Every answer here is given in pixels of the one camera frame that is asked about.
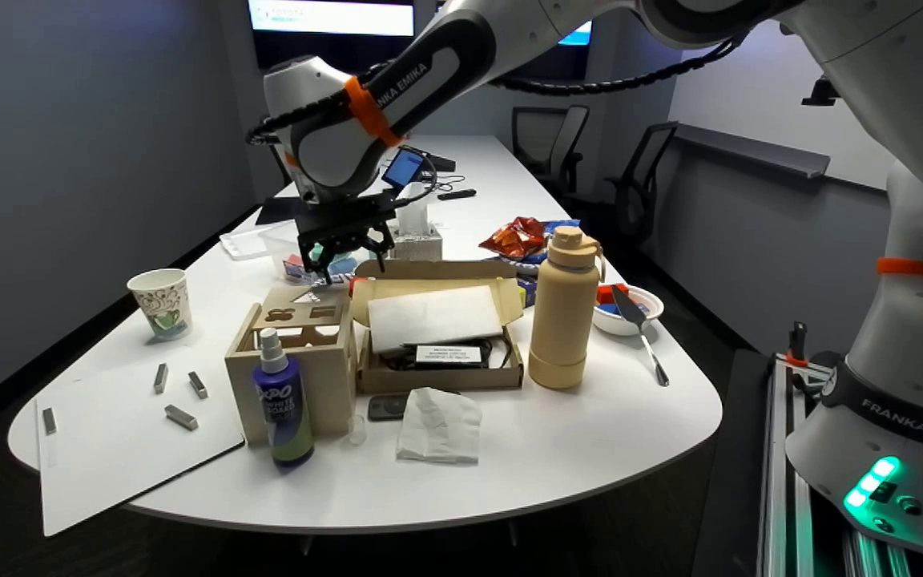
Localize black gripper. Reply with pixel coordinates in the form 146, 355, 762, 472
293, 192, 400, 287

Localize wooden shape sorter box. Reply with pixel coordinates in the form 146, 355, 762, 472
222, 280, 359, 449

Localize tissue box with white tissue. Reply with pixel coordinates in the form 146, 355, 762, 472
386, 203, 446, 267

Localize open cardboard box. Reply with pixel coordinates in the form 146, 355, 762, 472
345, 257, 536, 399

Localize tablet with blue screen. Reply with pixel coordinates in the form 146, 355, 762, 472
382, 145, 431, 195

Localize white paper sheet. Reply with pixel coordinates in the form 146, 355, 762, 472
365, 282, 508, 355

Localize white paper on table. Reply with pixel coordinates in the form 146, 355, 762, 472
216, 229, 274, 262

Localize black device with white label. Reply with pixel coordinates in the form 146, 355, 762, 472
395, 338, 514, 376

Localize small black flat object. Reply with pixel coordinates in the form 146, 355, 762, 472
365, 392, 413, 426

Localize orange snack bag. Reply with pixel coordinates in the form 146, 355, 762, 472
479, 216, 551, 267

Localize crumpled white napkin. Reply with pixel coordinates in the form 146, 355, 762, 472
392, 384, 483, 468

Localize printed paper cup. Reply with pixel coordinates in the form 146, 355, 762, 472
121, 267, 194, 343

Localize black office chair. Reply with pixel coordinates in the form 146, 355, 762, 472
510, 102, 593, 203
608, 118, 683, 224

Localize tan insulated water bottle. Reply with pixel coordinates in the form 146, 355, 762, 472
527, 224, 607, 394

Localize large grey metal block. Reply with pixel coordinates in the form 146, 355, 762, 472
160, 405, 203, 436

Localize white bowl with red food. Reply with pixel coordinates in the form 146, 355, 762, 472
589, 282, 668, 339

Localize white flat board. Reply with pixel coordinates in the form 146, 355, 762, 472
33, 318, 249, 543

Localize metal spoon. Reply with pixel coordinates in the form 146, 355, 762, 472
612, 293, 672, 392

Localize wall monitor screen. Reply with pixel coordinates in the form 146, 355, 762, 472
243, 0, 423, 70

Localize aluminium rail frame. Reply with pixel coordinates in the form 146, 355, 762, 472
755, 349, 920, 577

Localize camera on black mount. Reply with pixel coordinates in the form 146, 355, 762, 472
797, 73, 846, 110

